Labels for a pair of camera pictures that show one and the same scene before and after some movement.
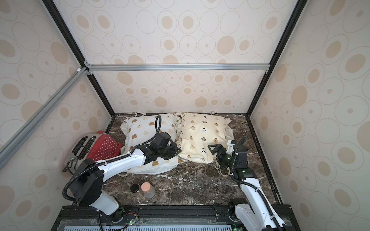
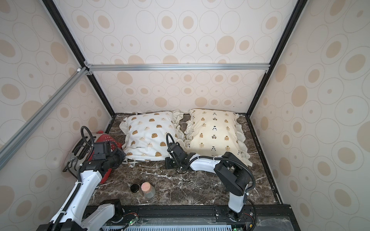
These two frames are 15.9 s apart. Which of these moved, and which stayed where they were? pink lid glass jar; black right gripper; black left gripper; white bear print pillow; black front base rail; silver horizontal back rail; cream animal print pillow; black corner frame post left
Moved: black left gripper; black right gripper; cream animal print pillow; white bear print pillow
Stayed: black front base rail; black corner frame post left; pink lid glass jar; silver horizontal back rail
